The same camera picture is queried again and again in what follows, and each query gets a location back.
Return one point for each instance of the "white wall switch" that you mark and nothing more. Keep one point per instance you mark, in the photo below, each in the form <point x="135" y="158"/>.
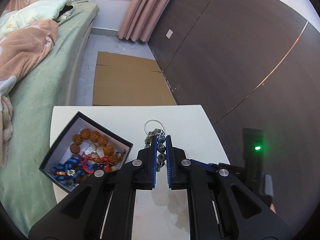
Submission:
<point x="169" y="34"/>

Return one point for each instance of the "black jewelry box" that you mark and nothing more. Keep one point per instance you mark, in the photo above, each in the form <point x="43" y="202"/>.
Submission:
<point x="83" y="147"/>

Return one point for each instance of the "pink duck fleece blanket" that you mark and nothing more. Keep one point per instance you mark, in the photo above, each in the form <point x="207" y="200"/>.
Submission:
<point x="21" y="51"/>

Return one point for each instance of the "right pink curtain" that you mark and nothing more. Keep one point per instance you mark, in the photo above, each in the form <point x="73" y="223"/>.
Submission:
<point x="140" y="19"/>

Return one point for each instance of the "pale green pillow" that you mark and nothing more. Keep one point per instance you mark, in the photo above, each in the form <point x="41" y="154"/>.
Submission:
<point x="37" y="11"/>

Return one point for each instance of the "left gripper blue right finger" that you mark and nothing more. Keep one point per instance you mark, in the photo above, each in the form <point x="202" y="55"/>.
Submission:
<point x="169" y="161"/>

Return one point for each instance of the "dark brown wardrobe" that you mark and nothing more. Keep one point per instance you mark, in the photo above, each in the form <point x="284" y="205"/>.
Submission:
<point x="251" y="64"/>

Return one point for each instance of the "flat brown cardboard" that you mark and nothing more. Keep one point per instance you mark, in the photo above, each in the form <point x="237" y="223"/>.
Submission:
<point x="123" y="80"/>

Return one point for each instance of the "silver bangle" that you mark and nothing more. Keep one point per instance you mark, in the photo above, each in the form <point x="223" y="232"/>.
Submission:
<point x="154" y="125"/>

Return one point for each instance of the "green sheet bed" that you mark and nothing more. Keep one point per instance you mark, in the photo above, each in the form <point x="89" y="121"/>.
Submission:
<point x="26" y="193"/>

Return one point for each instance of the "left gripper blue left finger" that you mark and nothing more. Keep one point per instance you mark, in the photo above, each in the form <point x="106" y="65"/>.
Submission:
<point x="153" y="161"/>

